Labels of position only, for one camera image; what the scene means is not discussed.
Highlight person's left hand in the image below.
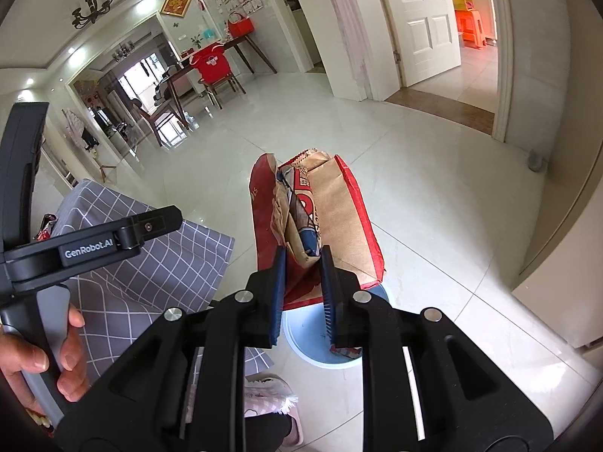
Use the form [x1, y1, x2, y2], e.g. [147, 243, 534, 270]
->
[0, 303, 91, 404]

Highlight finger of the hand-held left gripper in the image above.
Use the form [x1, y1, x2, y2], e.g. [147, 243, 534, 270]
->
[117, 205, 184, 251]

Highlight red handbag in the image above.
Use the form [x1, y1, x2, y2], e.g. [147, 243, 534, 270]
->
[227, 12, 256, 38]

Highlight white panel door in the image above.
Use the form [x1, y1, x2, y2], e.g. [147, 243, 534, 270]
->
[371, 0, 463, 91]

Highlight red brown paper bag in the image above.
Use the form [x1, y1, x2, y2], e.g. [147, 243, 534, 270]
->
[249, 150, 386, 309]

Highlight light blue plastic bucket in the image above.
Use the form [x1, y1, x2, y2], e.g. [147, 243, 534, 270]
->
[282, 282, 395, 369]

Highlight gold framed red picture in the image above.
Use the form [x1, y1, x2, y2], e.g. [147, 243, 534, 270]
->
[160, 0, 194, 18]

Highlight dark wooden chair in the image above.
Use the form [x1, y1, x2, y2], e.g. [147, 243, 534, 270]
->
[133, 99, 185, 148]

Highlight grey checked tablecloth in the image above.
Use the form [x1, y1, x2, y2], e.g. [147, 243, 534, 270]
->
[35, 179, 275, 387]

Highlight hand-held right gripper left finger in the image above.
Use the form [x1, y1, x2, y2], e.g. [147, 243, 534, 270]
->
[54, 245, 289, 452]

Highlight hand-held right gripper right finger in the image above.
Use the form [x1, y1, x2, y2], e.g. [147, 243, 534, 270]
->
[320, 245, 555, 452]

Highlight hanging clothes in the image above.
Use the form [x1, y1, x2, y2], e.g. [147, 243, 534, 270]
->
[63, 108, 101, 151]

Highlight red shirt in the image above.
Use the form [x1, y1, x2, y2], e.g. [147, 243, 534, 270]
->
[192, 43, 234, 86]

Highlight large black chandelier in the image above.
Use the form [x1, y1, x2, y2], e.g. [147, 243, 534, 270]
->
[72, 0, 116, 30]

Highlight orange plastic stool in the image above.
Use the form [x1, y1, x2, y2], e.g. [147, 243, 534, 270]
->
[454, 9, 489, 50]

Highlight red snack packet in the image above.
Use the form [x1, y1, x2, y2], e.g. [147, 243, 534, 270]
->
[35, 214, 60, 242]

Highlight printed paper wrapper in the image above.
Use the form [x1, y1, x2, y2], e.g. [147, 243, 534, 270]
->
[275, 160, 327, 270]

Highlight long wooden table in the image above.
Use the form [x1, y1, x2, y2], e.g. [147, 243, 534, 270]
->
[162, 35, 280, 128]

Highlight wooden chair with shirt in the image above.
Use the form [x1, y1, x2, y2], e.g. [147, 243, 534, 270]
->
[192, 44, 246, 110]

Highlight pink slipper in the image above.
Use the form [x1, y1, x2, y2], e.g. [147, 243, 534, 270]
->
[282, 412, 305, 448]

